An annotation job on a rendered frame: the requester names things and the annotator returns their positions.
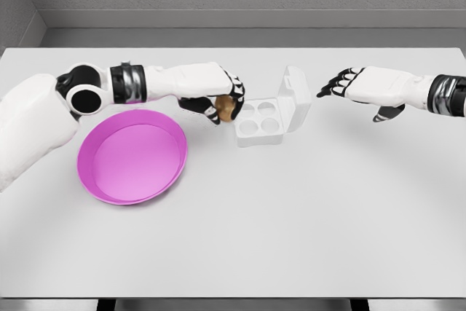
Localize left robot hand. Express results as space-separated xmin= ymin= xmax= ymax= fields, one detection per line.
xmin=177 ymin=63 xmax=247 ymax=126

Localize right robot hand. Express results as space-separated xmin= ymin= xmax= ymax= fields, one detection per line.
xmin=315 ymin=66 xmax=408 ymax=124

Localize brown egg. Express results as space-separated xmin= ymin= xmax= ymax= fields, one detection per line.
xmin=215 ymin=95 xmax=237 ymax=124

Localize white egg box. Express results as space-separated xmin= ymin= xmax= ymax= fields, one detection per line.
xmin=233 ymin=65 xmax=313 ymax=149

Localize pink round plate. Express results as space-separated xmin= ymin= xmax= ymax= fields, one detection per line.
xmin=76 ymin=109 xmax=189 ymax=206

